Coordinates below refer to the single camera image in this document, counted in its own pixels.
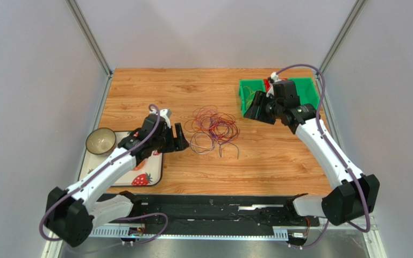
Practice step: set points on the green storage bin right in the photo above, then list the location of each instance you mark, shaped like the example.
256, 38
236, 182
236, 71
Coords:
306, 90

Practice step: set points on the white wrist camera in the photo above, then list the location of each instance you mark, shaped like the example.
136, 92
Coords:
274, 77
164, 121

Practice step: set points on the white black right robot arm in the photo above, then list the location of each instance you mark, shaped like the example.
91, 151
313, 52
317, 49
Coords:
353, 193

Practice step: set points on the aluminium frame post right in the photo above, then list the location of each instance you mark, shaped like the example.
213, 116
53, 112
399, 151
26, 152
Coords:
342, 33

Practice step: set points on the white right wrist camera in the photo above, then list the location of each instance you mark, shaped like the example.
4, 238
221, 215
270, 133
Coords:
274, 77

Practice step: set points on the clear glass bowl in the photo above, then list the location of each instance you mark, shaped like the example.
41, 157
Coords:
101, 141

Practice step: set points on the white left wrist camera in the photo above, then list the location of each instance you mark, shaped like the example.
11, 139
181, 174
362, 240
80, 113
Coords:
164, 121

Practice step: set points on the aluminium frame post left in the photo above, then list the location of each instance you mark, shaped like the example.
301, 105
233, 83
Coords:
88, 34

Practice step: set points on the red storage bin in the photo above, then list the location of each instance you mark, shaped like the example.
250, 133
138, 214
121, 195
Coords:
275, 86

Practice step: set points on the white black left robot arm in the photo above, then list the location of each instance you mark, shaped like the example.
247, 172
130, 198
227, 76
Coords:
73, 213

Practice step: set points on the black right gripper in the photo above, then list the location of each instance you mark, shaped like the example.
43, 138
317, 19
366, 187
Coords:
262, 106

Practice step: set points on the orange transparent cup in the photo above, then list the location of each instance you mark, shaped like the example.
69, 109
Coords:
139, 166

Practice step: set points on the green storage bin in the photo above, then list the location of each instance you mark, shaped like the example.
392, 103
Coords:
306, 90
247, 90

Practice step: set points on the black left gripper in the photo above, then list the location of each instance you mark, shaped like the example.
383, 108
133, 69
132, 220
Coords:
177, 143

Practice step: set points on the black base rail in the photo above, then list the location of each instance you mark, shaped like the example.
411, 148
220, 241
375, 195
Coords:
218, 215

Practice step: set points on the green storage bin left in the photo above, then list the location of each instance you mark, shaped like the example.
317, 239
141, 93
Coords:
247, 90

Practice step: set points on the aluminium frame post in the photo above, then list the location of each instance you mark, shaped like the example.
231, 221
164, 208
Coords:
88, 34
342, 33

